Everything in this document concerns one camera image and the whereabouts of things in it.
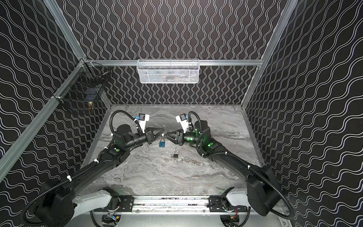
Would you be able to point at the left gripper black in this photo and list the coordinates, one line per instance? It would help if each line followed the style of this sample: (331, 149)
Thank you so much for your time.
(149, 136)

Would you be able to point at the blue padlock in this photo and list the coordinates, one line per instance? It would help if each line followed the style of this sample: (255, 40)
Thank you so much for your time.
(162, 143)

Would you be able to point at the brass padlock in basket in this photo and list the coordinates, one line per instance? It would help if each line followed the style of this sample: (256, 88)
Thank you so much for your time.
(90, 106)

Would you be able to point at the black wire wall basket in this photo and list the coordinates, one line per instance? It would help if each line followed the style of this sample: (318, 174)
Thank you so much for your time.
(88, 85)

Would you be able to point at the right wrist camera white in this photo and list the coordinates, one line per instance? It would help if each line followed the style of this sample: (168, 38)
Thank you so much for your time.
(183, 120)

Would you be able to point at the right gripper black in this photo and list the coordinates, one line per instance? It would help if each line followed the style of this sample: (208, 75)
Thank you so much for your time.
(179, 137)

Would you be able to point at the white mesh wall basket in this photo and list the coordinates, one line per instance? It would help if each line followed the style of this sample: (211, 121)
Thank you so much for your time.
(167, 66)

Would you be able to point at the items in white basket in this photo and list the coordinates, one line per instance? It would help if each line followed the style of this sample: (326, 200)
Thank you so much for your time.
(172, 78)

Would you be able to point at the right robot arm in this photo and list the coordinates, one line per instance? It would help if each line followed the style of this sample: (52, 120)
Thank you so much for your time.
(263, 192)

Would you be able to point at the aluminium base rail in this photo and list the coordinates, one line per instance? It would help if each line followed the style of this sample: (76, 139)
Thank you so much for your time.
(165, 205)

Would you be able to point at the black padlock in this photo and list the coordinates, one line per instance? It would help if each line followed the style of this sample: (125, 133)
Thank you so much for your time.
(177, 158)

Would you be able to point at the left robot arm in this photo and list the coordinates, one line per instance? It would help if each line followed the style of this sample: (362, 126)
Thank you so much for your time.
(55, 205)

